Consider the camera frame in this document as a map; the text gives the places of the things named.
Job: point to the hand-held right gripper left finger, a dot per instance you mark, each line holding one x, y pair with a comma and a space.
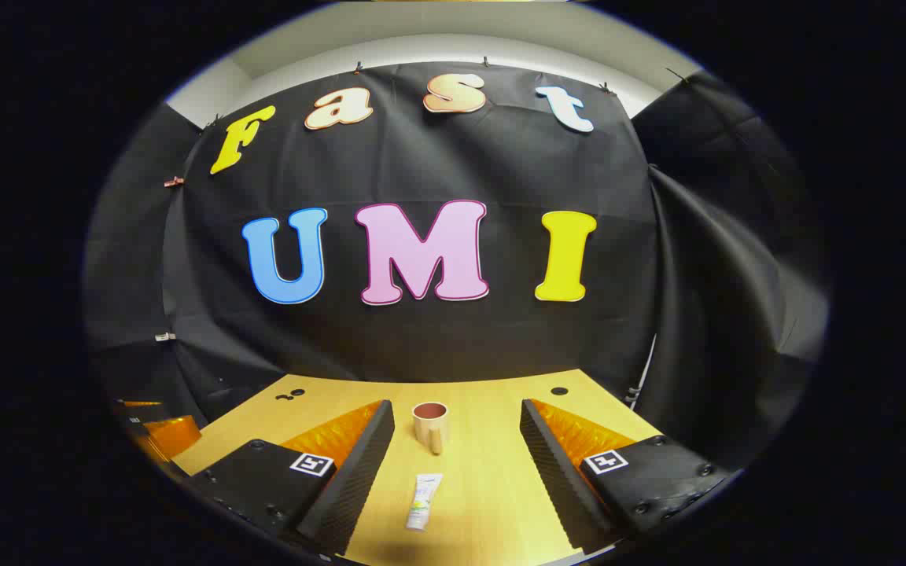
359, 464

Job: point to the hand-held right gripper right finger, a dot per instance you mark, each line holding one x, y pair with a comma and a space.
551, 464

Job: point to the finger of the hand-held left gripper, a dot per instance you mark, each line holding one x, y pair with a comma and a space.
174, 434
146, 413

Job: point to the beige cup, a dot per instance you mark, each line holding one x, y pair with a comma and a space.
424, 431

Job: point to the white toothpaste tube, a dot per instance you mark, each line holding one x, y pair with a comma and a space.
424, 499

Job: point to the wooden desktop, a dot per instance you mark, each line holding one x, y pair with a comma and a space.
484, 479

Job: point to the copper clip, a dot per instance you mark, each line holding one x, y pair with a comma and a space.
174, 181

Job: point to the black backdrop cloth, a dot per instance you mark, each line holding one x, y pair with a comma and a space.
500, 157

